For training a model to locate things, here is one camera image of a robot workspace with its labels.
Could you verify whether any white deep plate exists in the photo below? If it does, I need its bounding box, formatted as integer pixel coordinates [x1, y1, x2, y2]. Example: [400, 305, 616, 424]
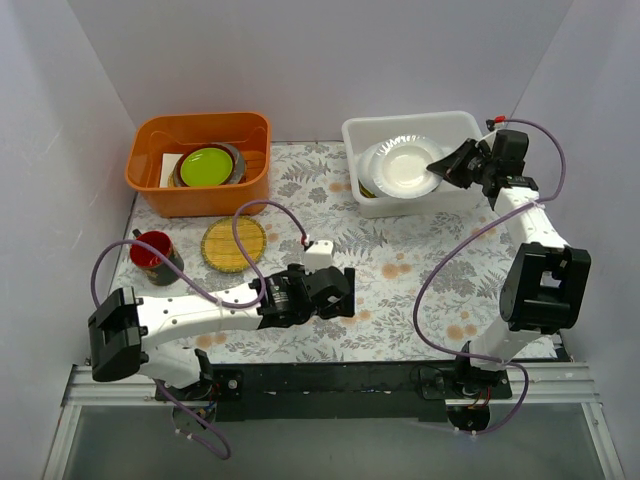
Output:
[368, 134, 445, 200]
[357, 144, 379, 197]

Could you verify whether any round bamboo mat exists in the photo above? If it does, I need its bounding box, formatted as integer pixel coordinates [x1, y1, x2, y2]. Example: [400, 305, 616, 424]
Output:
[200, 216, 267, 273]

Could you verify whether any green dotted scalloped plate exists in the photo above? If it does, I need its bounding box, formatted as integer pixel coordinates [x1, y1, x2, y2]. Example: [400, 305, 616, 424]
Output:
[358, 182, 376, 199]

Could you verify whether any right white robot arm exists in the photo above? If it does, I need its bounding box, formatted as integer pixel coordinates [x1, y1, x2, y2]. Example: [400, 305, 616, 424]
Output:
[427, 129, 591, 398]

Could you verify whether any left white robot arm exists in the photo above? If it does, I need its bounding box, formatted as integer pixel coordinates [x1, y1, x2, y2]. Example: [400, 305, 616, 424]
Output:
[88, 264, 355, 400]

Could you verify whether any white plastic bin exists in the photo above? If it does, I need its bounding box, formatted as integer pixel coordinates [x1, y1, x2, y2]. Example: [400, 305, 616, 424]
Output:
[342, 111, 486, 219]

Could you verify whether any stack of dark plates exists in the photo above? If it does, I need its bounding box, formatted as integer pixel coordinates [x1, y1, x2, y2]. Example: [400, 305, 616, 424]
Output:
[174, 143, 246, 188]

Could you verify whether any orange plastic bin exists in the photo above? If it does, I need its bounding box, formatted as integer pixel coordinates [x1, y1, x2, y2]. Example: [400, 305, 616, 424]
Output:
[124, 112, 271, 218]

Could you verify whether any white card in bin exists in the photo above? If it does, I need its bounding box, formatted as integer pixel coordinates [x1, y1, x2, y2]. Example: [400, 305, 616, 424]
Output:
[159, 153, 181, 188]

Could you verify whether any floral table cloth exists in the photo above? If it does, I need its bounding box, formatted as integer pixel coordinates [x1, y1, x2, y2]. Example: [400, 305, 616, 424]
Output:
[94, 141, 560, 365]

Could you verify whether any black mug red inside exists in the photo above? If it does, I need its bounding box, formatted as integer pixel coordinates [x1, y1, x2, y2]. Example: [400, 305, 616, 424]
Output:
[129, 229, 184, 287]

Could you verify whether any lime green round plate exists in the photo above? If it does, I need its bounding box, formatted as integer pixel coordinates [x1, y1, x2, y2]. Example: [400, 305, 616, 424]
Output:
[178, 147, 234, 187]

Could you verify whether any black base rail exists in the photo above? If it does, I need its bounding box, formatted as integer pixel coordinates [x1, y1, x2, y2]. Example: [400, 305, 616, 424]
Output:
[154, 360, 506, 421]

